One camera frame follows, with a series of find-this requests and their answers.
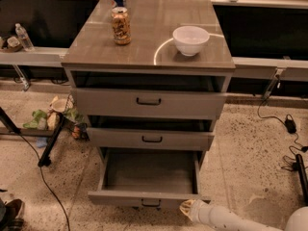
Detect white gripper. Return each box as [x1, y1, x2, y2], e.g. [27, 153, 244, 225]
[179, 199, 217, 223]

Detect grey bottom drawer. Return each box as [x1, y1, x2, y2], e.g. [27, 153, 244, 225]
[89, 148, 210, 209]

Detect grey drawer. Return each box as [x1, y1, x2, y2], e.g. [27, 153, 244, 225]
[89, 148, 210, 209]
[87, 128, 214, 151]
[71, 88, 226, 119]

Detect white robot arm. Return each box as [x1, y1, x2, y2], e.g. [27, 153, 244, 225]
[179, 199, 308, 231]

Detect grey middle drawer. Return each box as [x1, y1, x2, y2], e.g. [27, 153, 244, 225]
[87, 128, 214, 151]

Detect grey wooden drawer cabinet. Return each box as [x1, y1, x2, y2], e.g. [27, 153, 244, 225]
[61, 0, 237, 166]

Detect grey top drawer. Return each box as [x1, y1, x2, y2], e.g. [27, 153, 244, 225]
[71, 88, 226, 119]

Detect black stand leg right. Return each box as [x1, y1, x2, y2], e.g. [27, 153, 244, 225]
[295, 154, 308, 206]

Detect black stand leg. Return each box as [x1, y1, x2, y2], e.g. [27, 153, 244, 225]
[38, 115, 64, 167]
[295, 154, 308, 206]

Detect black power adapter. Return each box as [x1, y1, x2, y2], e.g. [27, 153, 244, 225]
[285, 115, 296, 134]

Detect black stand leg left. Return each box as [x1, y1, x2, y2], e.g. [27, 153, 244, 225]
[38, 115, 64, 167]

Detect white ceramic bowl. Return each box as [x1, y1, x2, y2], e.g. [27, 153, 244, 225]
[172, 26, 210, 57]

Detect pile of toys and trash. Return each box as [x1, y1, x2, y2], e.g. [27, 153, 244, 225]
[23, 94, 89, 140]

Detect orange patterned drink can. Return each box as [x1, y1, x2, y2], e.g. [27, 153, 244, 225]
[112, 7, 131, 45]

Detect bowl with items on ledge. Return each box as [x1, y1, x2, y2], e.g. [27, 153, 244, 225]
[0, 36, 22, 53]

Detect clear plastic water bottle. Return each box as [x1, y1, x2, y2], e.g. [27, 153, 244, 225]
[15, 23, 35, 51]

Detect black floor cable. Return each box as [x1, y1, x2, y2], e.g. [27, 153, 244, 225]
[18, 133, 72, 231]

